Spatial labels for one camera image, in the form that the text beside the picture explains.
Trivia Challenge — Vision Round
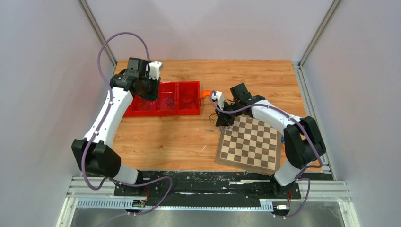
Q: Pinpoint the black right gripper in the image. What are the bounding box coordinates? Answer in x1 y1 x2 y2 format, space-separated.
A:
216 101 242 127

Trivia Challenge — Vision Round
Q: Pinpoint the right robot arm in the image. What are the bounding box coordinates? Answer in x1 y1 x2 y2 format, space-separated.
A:
209 83 326 198

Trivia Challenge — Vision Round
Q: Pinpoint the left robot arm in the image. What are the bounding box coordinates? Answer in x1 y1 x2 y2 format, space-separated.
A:
71 58 163 196

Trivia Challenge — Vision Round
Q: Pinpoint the red plastic compartment tray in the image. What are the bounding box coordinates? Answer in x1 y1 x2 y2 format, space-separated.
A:
123 81 201 117

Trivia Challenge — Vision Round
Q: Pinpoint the orange plastic piece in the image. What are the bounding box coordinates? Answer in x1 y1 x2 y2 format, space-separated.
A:
200 90 212 99

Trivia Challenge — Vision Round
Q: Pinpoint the wooden chessboard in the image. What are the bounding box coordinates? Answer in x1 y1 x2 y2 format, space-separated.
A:
216 116 281 175

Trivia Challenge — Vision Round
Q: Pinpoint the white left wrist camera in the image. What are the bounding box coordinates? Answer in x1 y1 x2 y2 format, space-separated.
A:
149 61 164 81

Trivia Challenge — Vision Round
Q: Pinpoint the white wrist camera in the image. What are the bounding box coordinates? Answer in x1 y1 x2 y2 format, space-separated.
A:
210 91 224 110
149 61 164 81

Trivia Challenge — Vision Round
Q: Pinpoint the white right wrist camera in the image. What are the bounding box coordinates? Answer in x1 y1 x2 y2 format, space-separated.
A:
210 91 224 110

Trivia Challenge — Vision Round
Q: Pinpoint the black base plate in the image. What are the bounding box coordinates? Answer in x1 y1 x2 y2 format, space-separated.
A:
111 171 315 208

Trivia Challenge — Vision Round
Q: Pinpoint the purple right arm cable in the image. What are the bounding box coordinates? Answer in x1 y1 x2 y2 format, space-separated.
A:
209 91 323 219

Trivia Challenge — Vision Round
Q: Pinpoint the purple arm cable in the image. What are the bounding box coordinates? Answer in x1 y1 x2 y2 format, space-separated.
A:
80 31 174 217
209 91 323 219

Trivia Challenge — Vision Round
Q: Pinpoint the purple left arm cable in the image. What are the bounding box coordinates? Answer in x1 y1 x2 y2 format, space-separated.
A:
80 31 174 217

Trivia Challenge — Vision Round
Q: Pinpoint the aluminium frame rail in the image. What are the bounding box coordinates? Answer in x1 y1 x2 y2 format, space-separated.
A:
57 172 360 227

